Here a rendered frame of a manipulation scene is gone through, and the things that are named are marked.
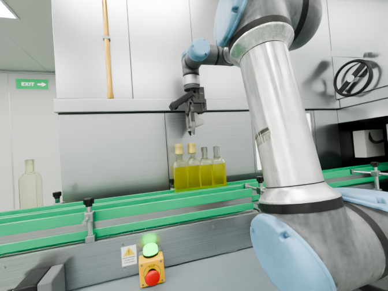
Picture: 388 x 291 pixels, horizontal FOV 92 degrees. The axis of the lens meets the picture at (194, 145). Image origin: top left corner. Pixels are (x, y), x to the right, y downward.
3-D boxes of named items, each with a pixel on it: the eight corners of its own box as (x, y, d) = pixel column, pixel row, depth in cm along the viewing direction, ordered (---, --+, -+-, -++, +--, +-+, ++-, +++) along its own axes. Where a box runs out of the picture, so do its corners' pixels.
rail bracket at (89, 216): (99, 239, 58) (96, 196, 58) (93, 251, 51) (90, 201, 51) (85, 242, 57) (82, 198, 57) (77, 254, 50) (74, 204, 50)
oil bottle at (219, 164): (223, 201, 87) (220, 156, 88) (228, 204, 82) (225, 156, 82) (212, 203, 86) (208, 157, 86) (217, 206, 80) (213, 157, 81)
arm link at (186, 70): (183, 46, 78) (179, 56, 86) (185, 73, 77) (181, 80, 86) (201, 48, 80) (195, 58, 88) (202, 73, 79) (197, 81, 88)
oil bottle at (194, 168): (200, 205, 84) (197, 157, 85) (204, 208, 79) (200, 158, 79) (188, 207, 83) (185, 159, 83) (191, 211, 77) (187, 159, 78)
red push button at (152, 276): (158, 263, 54) (159, 270, 51) (159, 277, 54) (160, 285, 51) (144, 267, 53) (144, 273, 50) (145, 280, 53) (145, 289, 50)
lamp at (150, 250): (157, 249, 59) (156, 239, 60) (159, 256, 55) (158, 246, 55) (142, 252, 58) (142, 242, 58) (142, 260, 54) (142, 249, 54)
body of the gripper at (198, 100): (207, 112, 80) (205, 84, 80) (187, 112, 78) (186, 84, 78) (201, 115, 88) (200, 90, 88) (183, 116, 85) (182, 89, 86)
